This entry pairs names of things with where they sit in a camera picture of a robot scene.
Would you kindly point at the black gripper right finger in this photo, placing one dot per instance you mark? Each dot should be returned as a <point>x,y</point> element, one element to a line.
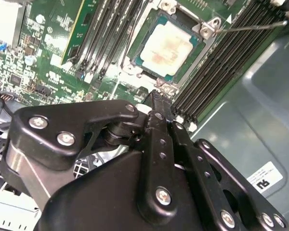
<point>221,183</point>

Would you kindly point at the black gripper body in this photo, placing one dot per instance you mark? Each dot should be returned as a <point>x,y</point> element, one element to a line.
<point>98,204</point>

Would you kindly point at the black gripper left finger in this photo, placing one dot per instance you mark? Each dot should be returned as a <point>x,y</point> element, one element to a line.
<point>62,120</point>

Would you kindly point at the silver CPU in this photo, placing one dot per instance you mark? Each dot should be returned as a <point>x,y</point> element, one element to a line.
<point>168,48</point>

